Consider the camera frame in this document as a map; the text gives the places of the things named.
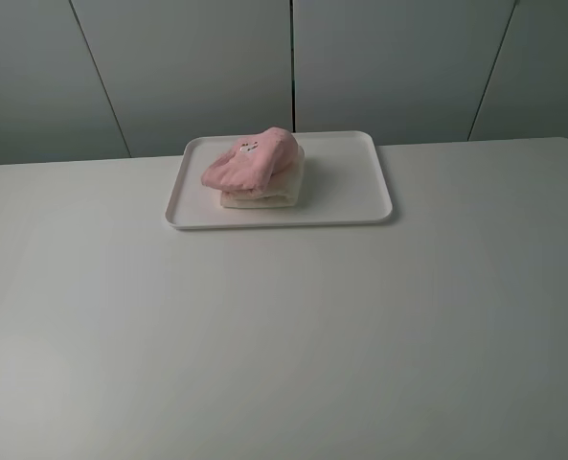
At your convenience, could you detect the white rectangular plastic tray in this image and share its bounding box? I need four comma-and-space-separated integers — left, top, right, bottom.
165, 131, 393, 230

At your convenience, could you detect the pink towel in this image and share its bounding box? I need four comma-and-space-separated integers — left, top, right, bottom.
201, 127, 299, 193

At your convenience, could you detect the cream white towel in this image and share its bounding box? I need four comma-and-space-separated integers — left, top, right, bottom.
220, 146, 306, 209

